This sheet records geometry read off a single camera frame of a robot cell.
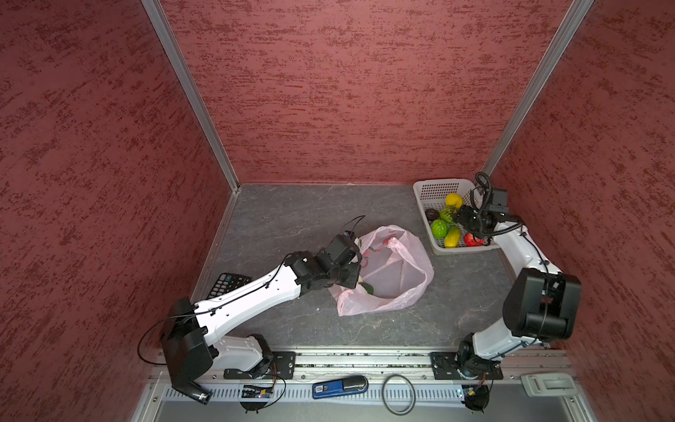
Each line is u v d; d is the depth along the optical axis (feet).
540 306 1.47
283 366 2.43
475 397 2.32
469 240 3.19
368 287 2.94
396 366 2.49
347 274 2.19
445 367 2.43
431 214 3.40
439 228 3.21
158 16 2.34
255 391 2.37
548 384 2.29
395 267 3.09
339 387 2.19
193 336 1.27
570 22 2.38
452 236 3.20
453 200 3.52
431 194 3.73
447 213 3.37
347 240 1.91
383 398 2.27
